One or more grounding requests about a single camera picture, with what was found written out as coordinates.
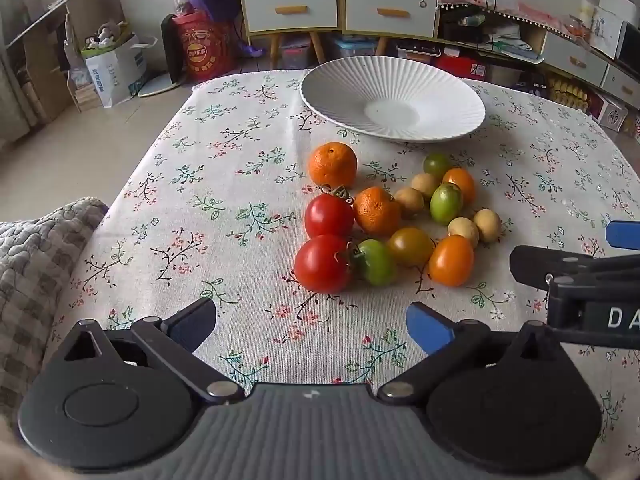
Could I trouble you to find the white ribbed plate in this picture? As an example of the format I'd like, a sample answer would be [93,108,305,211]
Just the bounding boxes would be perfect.
[299,57,487,144]

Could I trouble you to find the green cherry tomato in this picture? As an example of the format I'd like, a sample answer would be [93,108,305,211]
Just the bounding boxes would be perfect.
[423,153,453,178]
[352,239,398,287]
[430,182,463,226]

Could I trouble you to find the black flat panel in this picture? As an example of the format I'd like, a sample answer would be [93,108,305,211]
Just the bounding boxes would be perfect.
[160,14,185,86]

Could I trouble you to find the white microwave oven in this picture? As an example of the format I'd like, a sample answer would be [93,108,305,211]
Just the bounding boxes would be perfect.
[617,22,640,61]

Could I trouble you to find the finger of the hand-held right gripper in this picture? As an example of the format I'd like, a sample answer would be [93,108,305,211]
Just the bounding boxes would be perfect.
[510,245,640,292]
[604,220,640,252]

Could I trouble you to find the olive cherry tomato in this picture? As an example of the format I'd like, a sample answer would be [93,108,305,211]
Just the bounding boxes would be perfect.
[387,227,435,268]

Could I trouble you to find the orange cherry tomato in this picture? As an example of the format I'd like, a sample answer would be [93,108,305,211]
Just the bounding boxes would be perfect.
[442,167,476,207]
[428,234,475,288]

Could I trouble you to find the wooden bookshelf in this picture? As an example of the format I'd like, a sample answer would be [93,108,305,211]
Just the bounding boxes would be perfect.
[0,0,128,131]

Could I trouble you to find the red tomato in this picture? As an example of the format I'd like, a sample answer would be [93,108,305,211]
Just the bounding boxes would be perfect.
[304,184,356,240]
[294,235,355,294]

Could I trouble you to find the grey quilted cushion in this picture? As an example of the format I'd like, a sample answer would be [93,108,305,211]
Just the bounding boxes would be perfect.
[0,197,110,416]

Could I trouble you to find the low wooden sideboard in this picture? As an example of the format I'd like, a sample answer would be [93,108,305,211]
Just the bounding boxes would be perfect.
[440,10,640,111]

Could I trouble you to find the clear storage box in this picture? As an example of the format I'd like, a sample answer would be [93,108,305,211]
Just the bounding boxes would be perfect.
[277,35,313,68]

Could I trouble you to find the black storage bin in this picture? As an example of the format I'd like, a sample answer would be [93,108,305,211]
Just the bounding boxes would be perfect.
[440,20,486,43]

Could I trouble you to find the red box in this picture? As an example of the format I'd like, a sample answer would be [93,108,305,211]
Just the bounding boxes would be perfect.
[440,55,486,81]

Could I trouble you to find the yellow egg trays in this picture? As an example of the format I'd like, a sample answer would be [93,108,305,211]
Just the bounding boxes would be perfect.
[547,77,591,111]

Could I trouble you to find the grey plush toy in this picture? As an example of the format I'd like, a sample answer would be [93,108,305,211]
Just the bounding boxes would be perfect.
[82,20,128,51]

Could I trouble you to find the white drawer with orange handle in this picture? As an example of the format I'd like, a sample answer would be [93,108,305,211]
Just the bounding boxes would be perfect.
[345,0,440,38]
[245,0,339,33]

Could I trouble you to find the longan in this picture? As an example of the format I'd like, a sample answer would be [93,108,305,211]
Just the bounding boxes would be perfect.
[393,187,425,219]
[473,208,502,242]
[447,217,480,250]
[411,172,441,199]

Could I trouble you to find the white oval board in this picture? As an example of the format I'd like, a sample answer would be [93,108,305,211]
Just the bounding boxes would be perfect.
[137,80,193,98]

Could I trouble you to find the black lidded storage box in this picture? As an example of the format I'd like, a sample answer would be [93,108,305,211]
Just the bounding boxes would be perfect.
[397,42,443,66]

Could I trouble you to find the blue lidded storage box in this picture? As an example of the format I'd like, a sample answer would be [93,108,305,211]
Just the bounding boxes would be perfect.
[330,35,378,61]

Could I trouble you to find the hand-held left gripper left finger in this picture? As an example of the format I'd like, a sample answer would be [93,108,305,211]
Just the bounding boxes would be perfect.
[42,297,247,405]

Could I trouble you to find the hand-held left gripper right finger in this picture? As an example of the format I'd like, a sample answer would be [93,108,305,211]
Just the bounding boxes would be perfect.
[377,301,576,402]

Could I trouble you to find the wooden cabinet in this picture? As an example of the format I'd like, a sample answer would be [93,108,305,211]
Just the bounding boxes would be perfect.
[235,0,441,68]

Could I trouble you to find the white paper bag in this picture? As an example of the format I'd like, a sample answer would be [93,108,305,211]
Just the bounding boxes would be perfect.
[80,34,158,108]

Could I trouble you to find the floral tablecloth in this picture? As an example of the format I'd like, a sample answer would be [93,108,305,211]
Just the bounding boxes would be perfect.
[47,69,640,466]

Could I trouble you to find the tangerine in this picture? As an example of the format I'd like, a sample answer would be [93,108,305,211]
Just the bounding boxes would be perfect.
[308,142,359,189]
[353,186,402,237]

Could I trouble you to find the red printed bucket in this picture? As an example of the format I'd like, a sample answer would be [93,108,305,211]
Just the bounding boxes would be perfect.
[172,10,236,81]

